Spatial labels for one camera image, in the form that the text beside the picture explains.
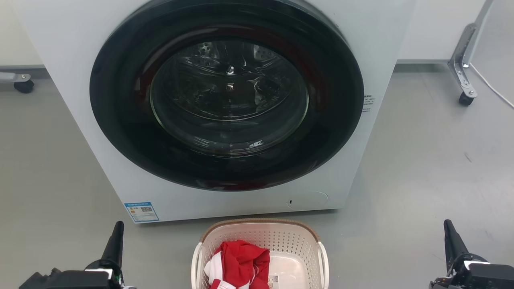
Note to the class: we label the cream perforated laundry basket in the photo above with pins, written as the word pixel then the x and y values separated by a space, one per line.
pixel 281 237

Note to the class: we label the blue energy label sticker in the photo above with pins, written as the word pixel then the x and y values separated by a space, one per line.
pixel 141 211

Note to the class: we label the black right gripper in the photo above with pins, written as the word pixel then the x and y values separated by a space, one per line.
pixel 482 275

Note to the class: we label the red and white garment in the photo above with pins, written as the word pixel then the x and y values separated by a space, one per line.
pixel 241 261

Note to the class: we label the white printed paper label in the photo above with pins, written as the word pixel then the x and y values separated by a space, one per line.
pixel 274 281

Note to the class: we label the white partition panel metal frame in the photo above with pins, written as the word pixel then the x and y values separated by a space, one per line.
pixel 18 36
pixel 433 28

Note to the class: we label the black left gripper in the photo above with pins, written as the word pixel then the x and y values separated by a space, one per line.
pixel 72 280

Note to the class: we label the round dark washing machine door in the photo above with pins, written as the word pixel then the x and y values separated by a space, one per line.
pixel 116 104

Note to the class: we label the white front-load washing machine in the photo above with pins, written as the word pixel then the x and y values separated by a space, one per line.
pixel 60 60

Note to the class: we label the metal caster leg black wheel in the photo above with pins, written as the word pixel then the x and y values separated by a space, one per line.
pixel 22 82
pixel 461 68

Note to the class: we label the black text warning label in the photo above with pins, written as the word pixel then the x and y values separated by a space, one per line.
pixel 367 103

